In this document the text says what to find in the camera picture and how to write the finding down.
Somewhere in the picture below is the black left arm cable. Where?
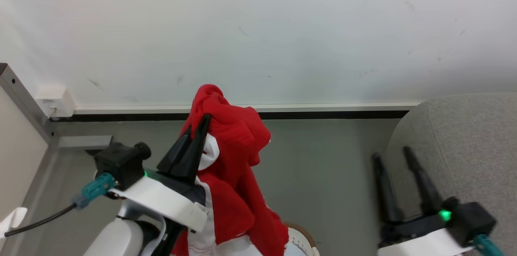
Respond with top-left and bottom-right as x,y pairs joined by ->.
4,204 -> 78,237

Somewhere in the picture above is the grey metal door frame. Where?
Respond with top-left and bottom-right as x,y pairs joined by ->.
0,63 -> 60,148

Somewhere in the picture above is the white plastic piece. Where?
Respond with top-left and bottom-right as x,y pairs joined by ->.
0,207 -> 28,240

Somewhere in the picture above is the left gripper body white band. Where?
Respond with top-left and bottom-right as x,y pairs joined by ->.
110,169 -> 210,234

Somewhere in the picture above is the teal left cable connector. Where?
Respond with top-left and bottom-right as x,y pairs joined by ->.
72,173 -> 116,210

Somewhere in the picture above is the teal right cable connector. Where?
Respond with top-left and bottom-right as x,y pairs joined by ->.
473,234 -> 504,256

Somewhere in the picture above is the grey fabric sofa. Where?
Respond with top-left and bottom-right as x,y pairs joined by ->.
384,94 -> 517,256

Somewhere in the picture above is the teal cable connector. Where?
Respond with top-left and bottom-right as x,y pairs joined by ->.
473,234 -> 504,256
72,173 -> 116,210

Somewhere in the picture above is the white skirting board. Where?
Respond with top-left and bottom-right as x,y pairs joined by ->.
74,102 -> 422,114

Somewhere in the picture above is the red and white garment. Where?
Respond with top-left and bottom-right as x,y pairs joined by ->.
171,84 -> 290,256

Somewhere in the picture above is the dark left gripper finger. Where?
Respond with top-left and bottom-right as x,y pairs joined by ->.
174,113 -> 212,183
156,126 -> 193,178

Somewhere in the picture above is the white wall socket box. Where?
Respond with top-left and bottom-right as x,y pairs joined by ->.
35,85 -> 76,118

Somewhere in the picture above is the white laundry basket brown rim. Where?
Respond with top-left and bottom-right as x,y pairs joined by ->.
283,221 -> 320,256

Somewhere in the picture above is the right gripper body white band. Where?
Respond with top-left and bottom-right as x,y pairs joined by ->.
377,211 -> 474,256

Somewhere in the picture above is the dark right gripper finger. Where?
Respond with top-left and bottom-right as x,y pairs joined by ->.
372,152 -> 405,224
403,146 -> 444,215

